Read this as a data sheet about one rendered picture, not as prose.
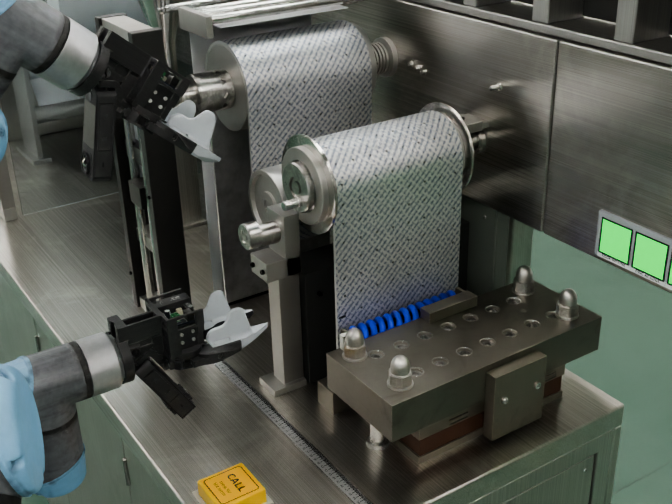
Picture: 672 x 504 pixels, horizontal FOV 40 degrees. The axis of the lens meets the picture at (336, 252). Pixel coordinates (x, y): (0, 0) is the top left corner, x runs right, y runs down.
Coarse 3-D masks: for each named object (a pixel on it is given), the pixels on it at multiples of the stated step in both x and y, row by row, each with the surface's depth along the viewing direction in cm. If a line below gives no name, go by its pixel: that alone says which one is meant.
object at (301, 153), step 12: (288, 156) 134; (300, 156) 131; (312, 156) 129; (312, 168) 129; (324, 180) 128; (324, 192) 128; (324, 204) 129; (300, 216) 135; (312, 216) 132; (324, 216) 131
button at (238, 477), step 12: (228, 468) 127; (240, 468) 127; (204, 480) 125; (216, 480) 125; (228, 480) 125; (240, 480) 125; (252, 480) 125; (204, 492) 123; (216, 492) 123; (228, 492) 123; (240, 492) 123; (252, 492) 123; (264, 492) 123
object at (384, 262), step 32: (352, 224) 132; (384, 224) 136; (416, 224) 139; (448, 224) 143; (352, 256) 135; (384, 256) 138; (416, 256) 142; (448, 256) 146; (352, 288) 137; (384, 288) 141; (416, 288) 144; (448, 288) 149; (352, 320) 139
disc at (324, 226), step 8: (296, 136) 132; (304, 136) 130; (288, 144) 135; (296, 144) 133; (304, 144) 131; (312, 144) 129; (312, 152) 129; (320, 152) 128; (320, 160) 128; (328, 168) 127; (328, 176) 127; (328, 184) 128; (336, 192) 127; (336, 200) 128; (328, 208) 130; (336, 208) 128; (328, 216) 130; (304, 224) 137; (320, 224) 133; (328, 224) 131; (312, 232) 136; (320, 232) 134
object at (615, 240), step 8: (608, 224) 129; (616, 224) 128; (608, 232) 129; (616, 232) 128; (624, 232) 127; (608, 240) 130; (616, 240) 129; (624, 240) 127; (600, 248) 132; (608, 248) 130; (616, 248) 129; (624, 248) 128; (616, 256) 129; (624, 256) 128
